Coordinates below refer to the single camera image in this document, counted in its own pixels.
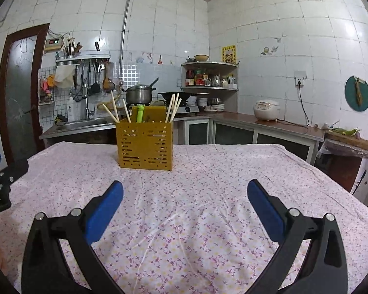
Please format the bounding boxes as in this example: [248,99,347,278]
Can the metal faucet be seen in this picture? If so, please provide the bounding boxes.
[83,93,94,121]

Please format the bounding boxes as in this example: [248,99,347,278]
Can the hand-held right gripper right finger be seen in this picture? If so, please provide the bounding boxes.
[247,178,348,294]

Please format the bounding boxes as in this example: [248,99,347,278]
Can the white soap bottle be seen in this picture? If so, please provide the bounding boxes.
[67,93,76,122]

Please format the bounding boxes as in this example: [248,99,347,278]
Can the stainless steel sink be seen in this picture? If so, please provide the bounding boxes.
[53,117,109,131]

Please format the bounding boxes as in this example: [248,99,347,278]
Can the green peppers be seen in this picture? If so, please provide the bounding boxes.
[331,127,361,135]

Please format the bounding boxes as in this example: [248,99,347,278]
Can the yellow wall poster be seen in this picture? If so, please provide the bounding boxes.
[222,45,237,65]

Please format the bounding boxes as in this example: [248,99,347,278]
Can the brown framed glass door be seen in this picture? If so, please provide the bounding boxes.
[0,23,51,163]

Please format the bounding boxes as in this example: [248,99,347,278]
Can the metal wall rack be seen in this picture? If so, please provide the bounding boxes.
[55,52,111,66]

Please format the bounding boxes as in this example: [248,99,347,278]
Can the kitchen counter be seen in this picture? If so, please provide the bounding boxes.
[39,112,326,166]

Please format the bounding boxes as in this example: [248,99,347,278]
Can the grey corner shelf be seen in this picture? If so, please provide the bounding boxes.
[180,61,240,112]

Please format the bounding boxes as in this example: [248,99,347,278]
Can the yellow slotted utensil holder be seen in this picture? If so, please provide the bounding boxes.
[116,106,174,171]

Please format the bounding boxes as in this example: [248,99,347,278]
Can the wire wall basket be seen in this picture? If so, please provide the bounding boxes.
[38,75,56,106]

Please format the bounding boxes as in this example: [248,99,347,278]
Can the row of sauce bottles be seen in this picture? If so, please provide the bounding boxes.
[185,69,210,87]

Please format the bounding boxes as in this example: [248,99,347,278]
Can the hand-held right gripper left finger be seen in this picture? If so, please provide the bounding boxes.
[21,180,125,294]

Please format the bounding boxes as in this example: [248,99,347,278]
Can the pink floral tablecloth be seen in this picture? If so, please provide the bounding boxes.
[0,141,368,294]

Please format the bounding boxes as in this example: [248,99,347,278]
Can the teal round board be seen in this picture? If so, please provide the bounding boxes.
[344,75,368,111]

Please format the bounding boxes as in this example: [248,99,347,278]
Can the white plastic bag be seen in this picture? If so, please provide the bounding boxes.
[53,64,75,89]

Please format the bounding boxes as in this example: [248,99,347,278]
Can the black power cable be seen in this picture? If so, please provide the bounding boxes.
[276,84,310,127]

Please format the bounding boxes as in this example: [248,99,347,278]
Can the metal kettles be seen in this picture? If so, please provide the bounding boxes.
[210,73,230,88]

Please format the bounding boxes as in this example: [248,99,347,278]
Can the grey wall pipe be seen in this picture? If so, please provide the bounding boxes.
[118,0,135,78]

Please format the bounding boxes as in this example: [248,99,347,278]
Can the cutlery caddy with utensils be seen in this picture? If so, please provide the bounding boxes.
[63,41,83,59]

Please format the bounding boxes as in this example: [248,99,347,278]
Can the white wall socket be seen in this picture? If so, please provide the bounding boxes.
[294,70,307,87]

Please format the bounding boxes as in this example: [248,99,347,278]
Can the white rice cooker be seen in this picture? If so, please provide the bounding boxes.
[253,99,281,121]

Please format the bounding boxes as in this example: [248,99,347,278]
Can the stack of white plates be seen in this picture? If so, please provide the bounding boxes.
[198,97,226,111]

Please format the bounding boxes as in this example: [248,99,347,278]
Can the beige wall control box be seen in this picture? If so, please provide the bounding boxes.
[44,37,65,52]

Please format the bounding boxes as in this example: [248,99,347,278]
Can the stainless steel pot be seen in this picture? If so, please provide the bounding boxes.
[122,84,157,105]

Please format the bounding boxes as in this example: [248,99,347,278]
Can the small hanging brush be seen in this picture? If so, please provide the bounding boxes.
[354,77,367,106]

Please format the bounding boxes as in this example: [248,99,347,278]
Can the row of hanging kitchen utensils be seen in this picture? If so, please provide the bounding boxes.
[70,61,115,101]

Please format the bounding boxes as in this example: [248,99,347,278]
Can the side table with plastic cover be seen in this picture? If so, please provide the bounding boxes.
[316,129,368,193]

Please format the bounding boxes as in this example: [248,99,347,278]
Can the gas stove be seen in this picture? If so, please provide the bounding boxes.
[150,101,200,115]

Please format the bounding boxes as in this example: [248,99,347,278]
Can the black wok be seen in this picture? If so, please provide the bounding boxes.
[157,91,209,102]

